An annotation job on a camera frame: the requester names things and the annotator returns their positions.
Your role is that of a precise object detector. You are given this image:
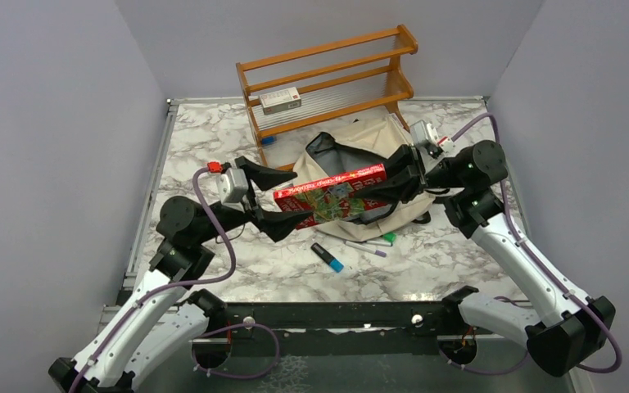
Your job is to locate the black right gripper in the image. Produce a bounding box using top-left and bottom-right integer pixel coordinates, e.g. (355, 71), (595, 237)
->
(353, 142), (468, 204)

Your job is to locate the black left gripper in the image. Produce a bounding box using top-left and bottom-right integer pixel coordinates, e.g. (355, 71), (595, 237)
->
(195, 157), (313, 245)

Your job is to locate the red Treehouse book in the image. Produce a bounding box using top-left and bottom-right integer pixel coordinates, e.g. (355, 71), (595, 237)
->
(273, 164), (387, 230)

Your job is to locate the beige canvas backpack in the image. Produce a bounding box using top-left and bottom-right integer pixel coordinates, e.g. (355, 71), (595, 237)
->
(293, 114), (435, 242)

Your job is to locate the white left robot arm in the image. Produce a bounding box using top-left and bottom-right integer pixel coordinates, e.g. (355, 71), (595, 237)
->
(48, 156), (310, 392)

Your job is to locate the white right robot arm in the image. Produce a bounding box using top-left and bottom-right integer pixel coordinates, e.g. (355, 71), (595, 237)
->
(354, 140), (622, 377)

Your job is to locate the green-capped marker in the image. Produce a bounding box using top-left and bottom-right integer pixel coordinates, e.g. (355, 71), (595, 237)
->
(382, 233), (397, 245)

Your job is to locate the white purple-capped pen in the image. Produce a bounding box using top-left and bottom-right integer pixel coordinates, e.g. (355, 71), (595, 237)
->
(344, 241), (387, 258)

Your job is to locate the black blue highlighter marker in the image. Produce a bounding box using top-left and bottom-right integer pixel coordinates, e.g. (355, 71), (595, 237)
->
(310, 242), (344, 273)

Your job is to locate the white red box on shelf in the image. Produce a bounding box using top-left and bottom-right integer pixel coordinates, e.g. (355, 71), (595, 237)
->
(259, 87), (301, 115)

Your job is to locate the wooden two-tier shelf rack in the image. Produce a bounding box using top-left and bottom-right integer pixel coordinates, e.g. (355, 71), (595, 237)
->
(236, 25), (419, 169)

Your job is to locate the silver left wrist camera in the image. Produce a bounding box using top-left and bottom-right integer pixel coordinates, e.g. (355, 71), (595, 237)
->
(216, 168), (249, 205)

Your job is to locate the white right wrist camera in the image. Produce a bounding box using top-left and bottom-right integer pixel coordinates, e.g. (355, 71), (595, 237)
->
(410, 120), (444, 159)

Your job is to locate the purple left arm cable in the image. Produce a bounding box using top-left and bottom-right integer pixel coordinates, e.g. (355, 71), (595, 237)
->
(67, 161), (282, 393)

